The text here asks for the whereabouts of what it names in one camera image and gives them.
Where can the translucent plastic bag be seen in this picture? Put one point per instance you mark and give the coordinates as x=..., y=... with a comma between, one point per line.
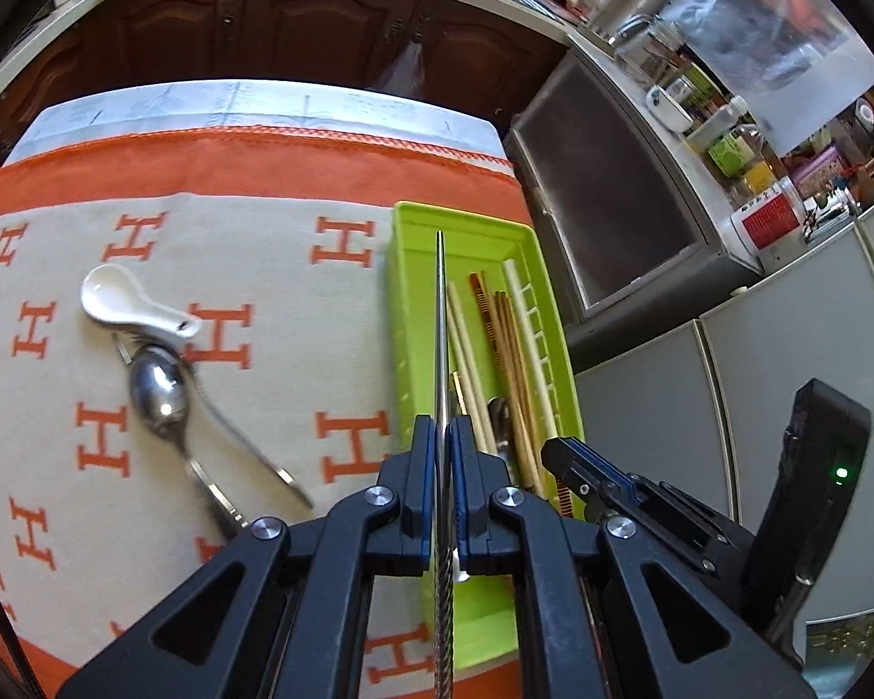
x=772, y=36

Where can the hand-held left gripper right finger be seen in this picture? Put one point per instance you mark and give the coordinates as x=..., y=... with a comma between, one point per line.
x=462, y=480

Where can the glass jar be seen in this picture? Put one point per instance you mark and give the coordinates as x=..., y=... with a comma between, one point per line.
x=652, y=47

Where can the grey cabinet doors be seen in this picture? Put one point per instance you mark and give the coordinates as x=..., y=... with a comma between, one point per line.
x=663, y=415

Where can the silver metal chopstick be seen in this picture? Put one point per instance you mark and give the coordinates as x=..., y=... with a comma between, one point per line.
x=441, y=320

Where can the dark glass-fronted appliance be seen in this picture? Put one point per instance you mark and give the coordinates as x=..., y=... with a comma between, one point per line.
x=612, y=182

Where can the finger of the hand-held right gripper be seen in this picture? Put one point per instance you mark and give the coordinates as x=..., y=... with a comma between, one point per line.
x=663, y=510
x=572, y=473

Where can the steel fork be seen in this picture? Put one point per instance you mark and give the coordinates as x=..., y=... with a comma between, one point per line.
x=262, y=459

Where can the white bottle with red label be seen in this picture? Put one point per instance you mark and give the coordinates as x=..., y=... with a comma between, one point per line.
x=766, y=218

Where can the large steel spoon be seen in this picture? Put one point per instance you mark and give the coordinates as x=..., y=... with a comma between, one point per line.
x=159, y=393

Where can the orange and beige printed blanket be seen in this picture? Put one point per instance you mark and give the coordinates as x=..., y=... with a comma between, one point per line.
x=277, y=306

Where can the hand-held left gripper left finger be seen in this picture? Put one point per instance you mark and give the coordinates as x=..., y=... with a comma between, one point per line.
x=426, y=480

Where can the white plastic chopstick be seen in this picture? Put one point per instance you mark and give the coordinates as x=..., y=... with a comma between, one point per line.
x=524, y=335

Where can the green plastic tray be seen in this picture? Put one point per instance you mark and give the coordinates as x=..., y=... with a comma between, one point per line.
x=415, y=291

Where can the plain bamboo chopstick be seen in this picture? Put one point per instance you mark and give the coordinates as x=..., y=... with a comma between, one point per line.
x=463, y=393
x=460, y=335

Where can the hanging plastic bag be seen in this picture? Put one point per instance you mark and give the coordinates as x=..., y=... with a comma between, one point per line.
x=404, y=73

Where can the white cup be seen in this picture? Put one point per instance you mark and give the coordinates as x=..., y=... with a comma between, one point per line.
x=668, y=109

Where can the white ceramic spoon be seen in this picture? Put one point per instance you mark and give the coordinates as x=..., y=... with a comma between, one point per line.
x=116, y=295

